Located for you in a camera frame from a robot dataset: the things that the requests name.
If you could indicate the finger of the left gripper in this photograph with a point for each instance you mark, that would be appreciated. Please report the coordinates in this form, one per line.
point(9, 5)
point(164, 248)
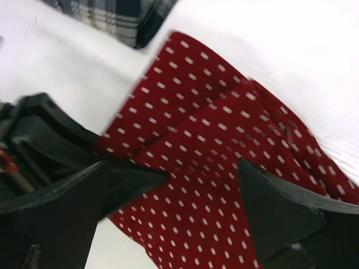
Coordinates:
point(128, 181)

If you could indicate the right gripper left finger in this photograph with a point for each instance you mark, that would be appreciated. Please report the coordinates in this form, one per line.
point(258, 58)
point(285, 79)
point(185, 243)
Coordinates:
point(53, 227)

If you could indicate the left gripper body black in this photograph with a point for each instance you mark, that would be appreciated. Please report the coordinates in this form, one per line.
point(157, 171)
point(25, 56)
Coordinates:
point(44, 141)

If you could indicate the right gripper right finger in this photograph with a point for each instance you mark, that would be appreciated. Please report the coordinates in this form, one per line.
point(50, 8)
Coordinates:
point(292, 227)

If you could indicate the red polka dot skirt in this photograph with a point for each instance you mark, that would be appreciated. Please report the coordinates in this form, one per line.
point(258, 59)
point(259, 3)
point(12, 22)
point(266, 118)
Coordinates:
point(194, 115)

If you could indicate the plaid folded skirt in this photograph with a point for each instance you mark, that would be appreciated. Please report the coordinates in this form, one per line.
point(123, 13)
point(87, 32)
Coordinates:
point(132, 22)

